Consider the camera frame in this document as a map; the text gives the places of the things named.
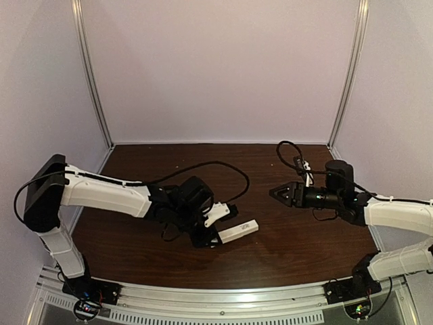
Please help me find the white remote control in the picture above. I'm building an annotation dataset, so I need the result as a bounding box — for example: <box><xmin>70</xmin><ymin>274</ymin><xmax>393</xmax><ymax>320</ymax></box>
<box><xmin>219</xmin><ymin>219</ymin><xmax>259</xmax><ymax>244</ymax></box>

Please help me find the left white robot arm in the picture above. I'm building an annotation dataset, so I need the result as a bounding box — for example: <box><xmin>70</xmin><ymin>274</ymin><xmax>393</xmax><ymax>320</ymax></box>
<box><xmin>16</xmin><ymin>154</ymin><xmax>230</xmax><ymax>298</ymax></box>

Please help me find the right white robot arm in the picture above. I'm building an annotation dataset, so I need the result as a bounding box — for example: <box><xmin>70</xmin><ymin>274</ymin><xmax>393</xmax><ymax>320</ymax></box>
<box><xmin>269</xmin><ymin>160</ymin><xmax>432</xmax><ymax>295</ymax></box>

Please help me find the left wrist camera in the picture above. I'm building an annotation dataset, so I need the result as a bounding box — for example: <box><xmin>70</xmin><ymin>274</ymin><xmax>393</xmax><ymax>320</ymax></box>
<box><xmin>204</xmin><ymin>202</ymin><xmax>238</xmax><ymax>228</ymax></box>

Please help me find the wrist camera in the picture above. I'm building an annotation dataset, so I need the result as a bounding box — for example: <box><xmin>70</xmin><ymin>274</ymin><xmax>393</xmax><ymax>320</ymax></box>
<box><xmin>293</xmin><ymin>155</ymin><xmax>314</xmax><ymax>187</ymax></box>
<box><xmin>204</xmin><ymin>202</ymin><xmax>238</xmax><ymax>228</ymax></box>

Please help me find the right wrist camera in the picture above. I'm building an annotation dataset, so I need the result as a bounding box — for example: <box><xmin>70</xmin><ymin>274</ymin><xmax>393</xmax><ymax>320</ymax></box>
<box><xmin>293</xmin><ymin>155</ymin><xmax>314</xmax><ymax>187</ymax></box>

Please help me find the right black camera cable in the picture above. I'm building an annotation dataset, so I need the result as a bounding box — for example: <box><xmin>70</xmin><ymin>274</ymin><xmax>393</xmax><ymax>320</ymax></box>
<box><xmin>276</xmin><ymin>140</ymin><xmax>433</xmax><ymax>206</ymax></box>

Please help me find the black camera cable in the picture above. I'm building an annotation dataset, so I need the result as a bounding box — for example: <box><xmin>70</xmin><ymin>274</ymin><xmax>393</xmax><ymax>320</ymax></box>
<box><xmin>276</xmin><ymin>140</ymin><xmax>433</xmax><ymax>206</ymax></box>
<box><xmin>13</xmin><ymin>160</ymin><xmax>250</xmax><ymax>231</ymax></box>

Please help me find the left black camera cable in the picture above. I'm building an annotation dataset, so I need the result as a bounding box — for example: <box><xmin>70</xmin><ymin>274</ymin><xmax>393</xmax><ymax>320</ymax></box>
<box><xmin>13</xmin><ymin>160</ymin><xmax>250</xmax><ymax>231</ymax></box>

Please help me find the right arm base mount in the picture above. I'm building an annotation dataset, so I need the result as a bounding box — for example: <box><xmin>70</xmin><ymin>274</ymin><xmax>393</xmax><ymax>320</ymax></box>
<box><xmin>323</xmin><ymin>276</ymin><xmax>382</xmax><ymax>322</ymax></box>

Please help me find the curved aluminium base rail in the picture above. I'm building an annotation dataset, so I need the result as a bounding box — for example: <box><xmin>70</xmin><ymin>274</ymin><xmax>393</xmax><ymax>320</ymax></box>
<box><xmin>24</xmin><ymin>267</ymin><xmax>419</xmax><ymax>324</ymax></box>

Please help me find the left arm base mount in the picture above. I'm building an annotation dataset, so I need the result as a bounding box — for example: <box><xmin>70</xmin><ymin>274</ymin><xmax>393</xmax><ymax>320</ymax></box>
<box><xmin>62</xmin><ymin>277</ymin><xmax>122</xmax><ymax>322</ymax></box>

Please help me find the right aluminium frame post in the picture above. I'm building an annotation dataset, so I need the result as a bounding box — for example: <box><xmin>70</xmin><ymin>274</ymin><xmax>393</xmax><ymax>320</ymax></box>
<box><xmin>327</xmin><ymin>0</ymin><xmax>369</xmax><ymax>150</ymax></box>

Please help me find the aluminium frame post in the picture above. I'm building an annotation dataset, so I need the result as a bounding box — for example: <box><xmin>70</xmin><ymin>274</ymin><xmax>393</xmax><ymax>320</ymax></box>
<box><xmin>327</xmin><ymin>0</ymin><xmax>369</xmax><ymax>150</ymax></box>
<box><xmin>71</xmin><ymin>0</ymin><xmax>114</xmax><ymax>149</ymax></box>

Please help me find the left aluminium frame post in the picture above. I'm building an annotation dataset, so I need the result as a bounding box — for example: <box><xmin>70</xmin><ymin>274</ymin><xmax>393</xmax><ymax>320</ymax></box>
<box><xmin>71</xmin><ymin>0</ymin><xmax>114</xmax><ymax>149</ymax></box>

